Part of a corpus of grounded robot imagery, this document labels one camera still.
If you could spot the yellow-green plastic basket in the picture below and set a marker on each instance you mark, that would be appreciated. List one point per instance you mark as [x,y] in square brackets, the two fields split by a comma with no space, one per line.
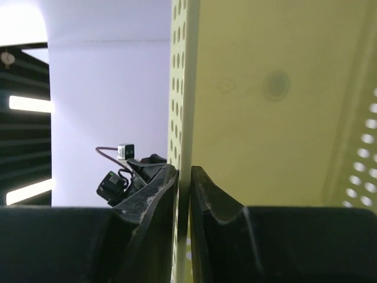
[276,101]

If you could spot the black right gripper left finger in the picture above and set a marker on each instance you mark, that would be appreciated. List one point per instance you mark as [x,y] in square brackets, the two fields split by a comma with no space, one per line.
[150,215]

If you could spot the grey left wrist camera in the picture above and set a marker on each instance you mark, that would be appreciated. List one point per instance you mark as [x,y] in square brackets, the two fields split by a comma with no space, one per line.
[125,151]

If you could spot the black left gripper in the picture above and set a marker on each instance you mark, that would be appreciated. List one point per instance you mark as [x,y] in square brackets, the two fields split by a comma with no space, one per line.
[116,187]

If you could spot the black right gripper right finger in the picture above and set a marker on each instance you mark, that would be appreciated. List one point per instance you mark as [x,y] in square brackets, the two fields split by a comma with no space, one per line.
[223,247]

